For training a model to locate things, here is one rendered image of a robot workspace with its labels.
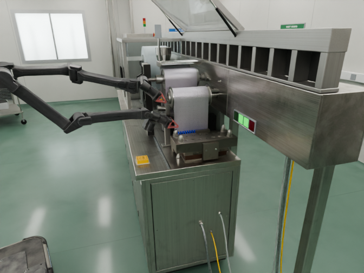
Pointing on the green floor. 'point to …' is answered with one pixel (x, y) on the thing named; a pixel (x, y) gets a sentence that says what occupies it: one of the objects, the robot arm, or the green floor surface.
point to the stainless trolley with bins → (7, 109)
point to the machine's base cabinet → (186, 216)
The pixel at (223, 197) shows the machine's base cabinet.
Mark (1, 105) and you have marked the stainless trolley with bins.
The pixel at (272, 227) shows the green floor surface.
